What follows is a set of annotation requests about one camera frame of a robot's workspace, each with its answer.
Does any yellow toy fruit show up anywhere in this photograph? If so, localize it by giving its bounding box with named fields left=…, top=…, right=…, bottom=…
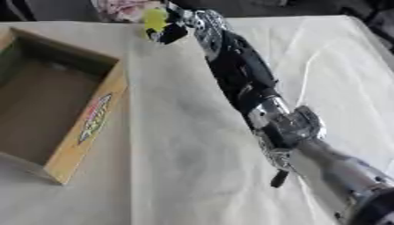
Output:
left=142, top=7, right=170, bottom=33

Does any tan cardboard box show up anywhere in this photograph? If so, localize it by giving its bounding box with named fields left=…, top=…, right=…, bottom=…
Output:
left=0, top=27, right=129, bottom=185

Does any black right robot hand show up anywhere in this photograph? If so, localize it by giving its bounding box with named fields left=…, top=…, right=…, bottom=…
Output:
left=144, top=2, right=191, bottom=46

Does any pink white patterned cloth bundle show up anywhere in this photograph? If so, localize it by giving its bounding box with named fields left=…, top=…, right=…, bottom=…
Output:
left=91, top=0, right=165, bottom=24

